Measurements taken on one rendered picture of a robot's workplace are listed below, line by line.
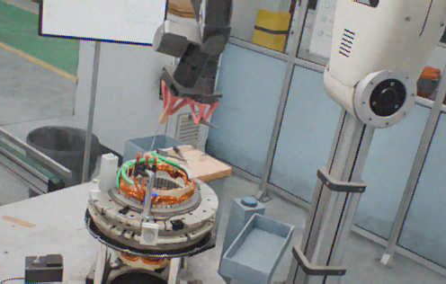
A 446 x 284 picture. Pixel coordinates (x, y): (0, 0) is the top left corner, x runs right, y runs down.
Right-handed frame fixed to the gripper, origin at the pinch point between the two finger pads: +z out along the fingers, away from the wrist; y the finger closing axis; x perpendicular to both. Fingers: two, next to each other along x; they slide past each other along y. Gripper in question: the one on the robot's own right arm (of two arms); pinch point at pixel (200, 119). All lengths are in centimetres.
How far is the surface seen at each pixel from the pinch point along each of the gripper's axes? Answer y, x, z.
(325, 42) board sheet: -183, -74, -4
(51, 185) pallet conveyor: 15, -56, 44
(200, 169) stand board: 5.4, 8.1, 12.1
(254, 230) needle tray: 12.1, 36.5, 16.5
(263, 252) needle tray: 19, 45, 17
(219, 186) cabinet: -1.3, 11.3, 17.9
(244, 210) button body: 7.0, 28.2, 16.0
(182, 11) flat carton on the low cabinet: -131, -153, -6
